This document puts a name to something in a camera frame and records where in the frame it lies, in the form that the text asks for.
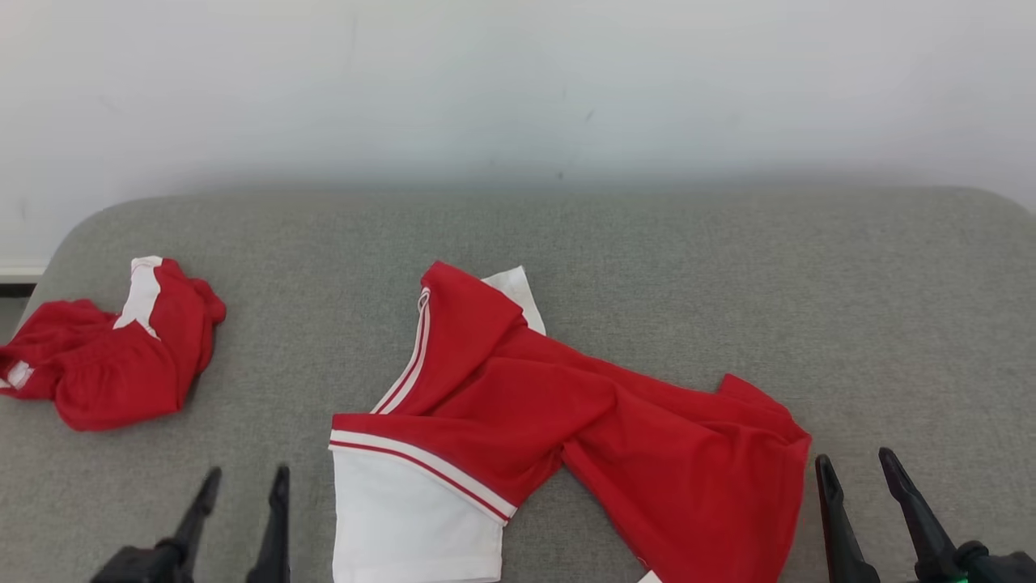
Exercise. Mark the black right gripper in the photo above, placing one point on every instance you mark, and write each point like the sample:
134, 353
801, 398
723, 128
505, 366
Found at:
999, 569

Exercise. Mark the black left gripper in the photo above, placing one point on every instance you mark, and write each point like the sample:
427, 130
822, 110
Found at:
137, 567

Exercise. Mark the red shorts with white stripe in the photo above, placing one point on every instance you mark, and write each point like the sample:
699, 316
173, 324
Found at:
113, 380

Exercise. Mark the red white basketball jersey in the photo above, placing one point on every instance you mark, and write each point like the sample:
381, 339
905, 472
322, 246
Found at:
518, 405

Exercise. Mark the grey fabric sofa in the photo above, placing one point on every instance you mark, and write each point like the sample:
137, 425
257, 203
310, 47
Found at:
688, 283

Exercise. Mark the white wall baseboard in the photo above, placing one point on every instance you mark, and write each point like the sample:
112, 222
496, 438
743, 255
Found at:
16, 274

